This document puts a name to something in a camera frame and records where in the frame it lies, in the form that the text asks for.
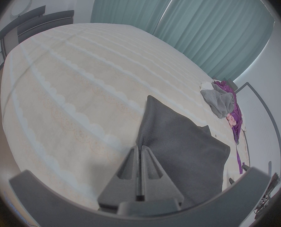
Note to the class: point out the round white lamp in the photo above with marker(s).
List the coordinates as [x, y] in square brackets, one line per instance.
[21, 3]

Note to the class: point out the purple satin garment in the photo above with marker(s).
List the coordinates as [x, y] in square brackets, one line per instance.
[236, 112]

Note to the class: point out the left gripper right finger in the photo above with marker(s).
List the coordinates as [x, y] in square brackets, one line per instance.
[159, 190]

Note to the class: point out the black T-shirt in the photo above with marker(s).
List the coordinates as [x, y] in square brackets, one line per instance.
[185, 150]

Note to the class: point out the grey garment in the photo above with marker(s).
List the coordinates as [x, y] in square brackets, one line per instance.
[219, 100]

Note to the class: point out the pink garment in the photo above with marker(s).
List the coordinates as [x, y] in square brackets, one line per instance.
[231, 120]

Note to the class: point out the white garment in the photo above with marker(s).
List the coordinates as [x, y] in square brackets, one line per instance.
[206, 85]

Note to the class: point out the blue-green curtain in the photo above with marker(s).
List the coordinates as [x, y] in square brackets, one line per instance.
[131, 6]
[213, 32]

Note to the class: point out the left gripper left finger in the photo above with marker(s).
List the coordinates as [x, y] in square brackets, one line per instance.
[121, 190]

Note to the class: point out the grey bedside table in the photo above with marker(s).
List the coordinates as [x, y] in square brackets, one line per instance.
[232, 83]

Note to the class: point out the black low cabinet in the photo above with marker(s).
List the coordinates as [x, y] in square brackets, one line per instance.
[48, 18]

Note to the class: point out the bed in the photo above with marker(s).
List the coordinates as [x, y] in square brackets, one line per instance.
[72, 79]

